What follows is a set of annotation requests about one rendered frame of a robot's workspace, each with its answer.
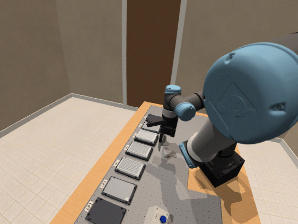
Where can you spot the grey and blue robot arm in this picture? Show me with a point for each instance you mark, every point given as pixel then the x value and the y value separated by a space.
pixel 250 96

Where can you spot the beige operator button panel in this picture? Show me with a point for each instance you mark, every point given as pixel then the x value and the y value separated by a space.
pixel 156 215

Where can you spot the clear plastic lid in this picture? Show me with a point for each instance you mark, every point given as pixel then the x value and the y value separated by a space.
pixel 119 189

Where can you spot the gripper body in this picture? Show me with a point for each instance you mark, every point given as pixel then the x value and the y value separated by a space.
pixel 170 127

